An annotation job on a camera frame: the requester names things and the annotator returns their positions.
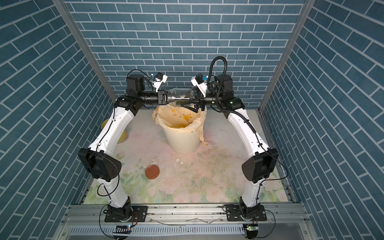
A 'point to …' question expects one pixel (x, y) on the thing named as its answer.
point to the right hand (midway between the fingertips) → (186, 100)
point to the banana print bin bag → (176, 116)
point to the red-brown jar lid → (152, 171)
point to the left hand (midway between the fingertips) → (181, 99)
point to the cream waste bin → (182, 142)
